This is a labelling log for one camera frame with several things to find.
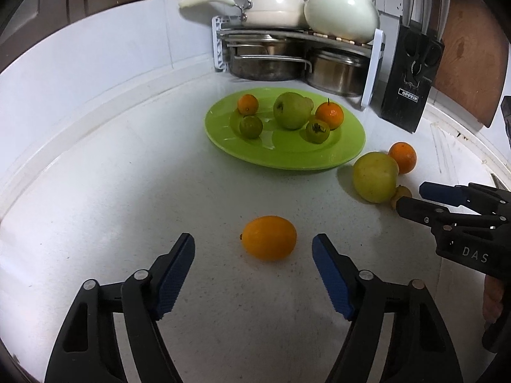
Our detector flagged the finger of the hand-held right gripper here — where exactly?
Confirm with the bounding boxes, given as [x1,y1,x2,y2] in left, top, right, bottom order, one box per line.
[396,196,498,234]
[419,181,511,218]

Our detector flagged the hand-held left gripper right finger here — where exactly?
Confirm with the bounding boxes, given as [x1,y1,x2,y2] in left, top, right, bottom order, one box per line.
[311,233,464,383]

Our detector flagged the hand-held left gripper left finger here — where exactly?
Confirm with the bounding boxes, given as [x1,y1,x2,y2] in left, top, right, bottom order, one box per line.
[44,232,196,383]

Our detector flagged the small brown fruit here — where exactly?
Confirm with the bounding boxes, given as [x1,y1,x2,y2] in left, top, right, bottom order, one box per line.
[390,184,413,209]

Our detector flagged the yellow-green apple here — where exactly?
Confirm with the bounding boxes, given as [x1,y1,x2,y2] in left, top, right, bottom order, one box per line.
[352,151,400,204]

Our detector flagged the green tomato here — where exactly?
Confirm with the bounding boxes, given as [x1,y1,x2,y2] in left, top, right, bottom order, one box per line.
[305,119,331,144]
[239,116,263,139]

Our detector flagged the small orange with stem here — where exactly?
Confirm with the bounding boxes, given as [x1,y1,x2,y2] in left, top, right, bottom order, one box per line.
[315,98,345,129]

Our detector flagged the green plate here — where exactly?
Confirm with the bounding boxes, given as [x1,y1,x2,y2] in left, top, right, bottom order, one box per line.
[205,87,367,171]

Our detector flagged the pale green apple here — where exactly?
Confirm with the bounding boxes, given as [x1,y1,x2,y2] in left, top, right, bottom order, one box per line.
[273,92,314,130]

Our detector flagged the person's right hand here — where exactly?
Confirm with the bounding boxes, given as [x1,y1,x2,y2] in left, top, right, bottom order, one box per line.
[482,275,504,324]

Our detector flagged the black knife block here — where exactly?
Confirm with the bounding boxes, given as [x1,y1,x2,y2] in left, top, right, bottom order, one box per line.
[380,18,446,133]

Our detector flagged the brown wooden cutting board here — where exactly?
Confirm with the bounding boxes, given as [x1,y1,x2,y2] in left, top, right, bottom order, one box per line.
[433,0,506,128]

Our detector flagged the grey pot rack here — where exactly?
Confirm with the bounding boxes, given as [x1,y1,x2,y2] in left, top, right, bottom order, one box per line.
[211,15,386,110]

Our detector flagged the black kitchen scissors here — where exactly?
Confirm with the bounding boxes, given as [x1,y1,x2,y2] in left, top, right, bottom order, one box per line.
[403,32,444,80]

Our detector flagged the steel pot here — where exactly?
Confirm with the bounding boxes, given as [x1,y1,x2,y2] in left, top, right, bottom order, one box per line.
[305,48,372,97]

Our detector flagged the wooden trivet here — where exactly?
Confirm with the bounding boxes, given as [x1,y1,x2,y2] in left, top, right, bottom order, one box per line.
[309,30,362,44]

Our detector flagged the white ceramic casserole pot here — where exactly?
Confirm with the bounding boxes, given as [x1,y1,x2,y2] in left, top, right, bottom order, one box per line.
[304,0,388,38]

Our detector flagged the white saucepan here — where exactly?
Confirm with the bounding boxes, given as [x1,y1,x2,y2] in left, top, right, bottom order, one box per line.
[178,0,306,27]

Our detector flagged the steel pan with wire handle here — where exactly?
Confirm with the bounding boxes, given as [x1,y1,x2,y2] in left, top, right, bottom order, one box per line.
[225,36,312,81]

